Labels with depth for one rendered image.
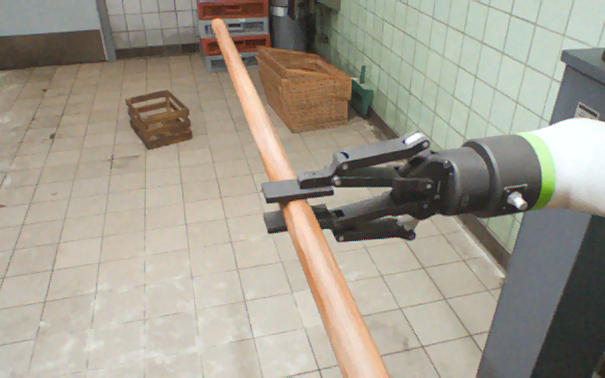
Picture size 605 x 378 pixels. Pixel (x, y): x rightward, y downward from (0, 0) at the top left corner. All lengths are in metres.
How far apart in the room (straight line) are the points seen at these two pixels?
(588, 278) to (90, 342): 1.67
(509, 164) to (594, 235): 0.57
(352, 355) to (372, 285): 1.82
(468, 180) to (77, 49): 4.79
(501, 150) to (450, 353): 1.47
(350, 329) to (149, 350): 1.66
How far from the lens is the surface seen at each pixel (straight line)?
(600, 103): 1.04
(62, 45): 5.18
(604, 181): 0.58
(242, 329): 2.00
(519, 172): 0.57
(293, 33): 4.66
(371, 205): 0.55
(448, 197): 0.56
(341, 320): 0.38
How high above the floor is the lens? 1.48
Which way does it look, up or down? 32 degrees down
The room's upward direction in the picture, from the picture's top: straight up
